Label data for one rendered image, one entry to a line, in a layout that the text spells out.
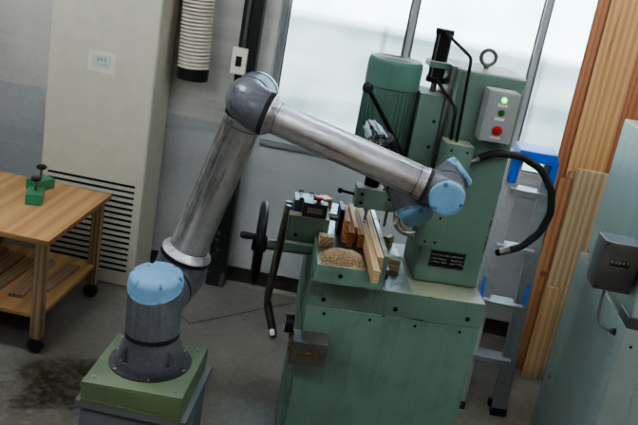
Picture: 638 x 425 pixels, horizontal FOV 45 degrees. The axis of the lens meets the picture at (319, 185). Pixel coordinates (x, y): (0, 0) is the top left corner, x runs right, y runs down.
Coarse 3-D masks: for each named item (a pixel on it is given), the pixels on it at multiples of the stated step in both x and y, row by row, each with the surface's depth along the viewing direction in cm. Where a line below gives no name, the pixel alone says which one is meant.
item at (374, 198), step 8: (360, 184) 260; (360, 192) 257; (368, 192) 257; (376, 192) 257; (384, 192) 258; (352, 200) 264; (360, 200) 258; (368, 200) 258; (376, 200) 258; (384, 200) 258; (368, 208) 259; (376, 208) 259; (384, 208) 259; (392, 208) 259
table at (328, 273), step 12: (336, 204) 290; (288, 240) 256; (336, 240) 255; (312, 252) 255; (360, 252) 248; (324, 264) 234; (324, 276) 235; (336, 276) 235; (348, 276) 235; (360, 276) 235; (384, 276) 236; (372, 288) 237
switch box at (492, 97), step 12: (492, 96) 235; (504, 96) 235; (516, 96) 235; (480, 108) 241; (492, 108) 236; (504, 108) 236; (516, 108) 237; (480, 120) 239; (492, 120) 237; (504, 120) 238; (480, 132) 239; (492, 132) 239; (504, 132) 239
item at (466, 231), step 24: (456, 72) 242; (480, 72) 239; (504, 72) 248; (456, 96) 241; (480, 96) 241; (456, 120) 243; (480, 144) 246; (504, 144) 246; (480, 168) 248; (504, 168) 249; (480, 192) 251; (456, 216) 253; (480, 216) 254; (408, 240) 274; (456, 240) 256; (480, 240) 256; (408, 264) 268; (480, 264) 259
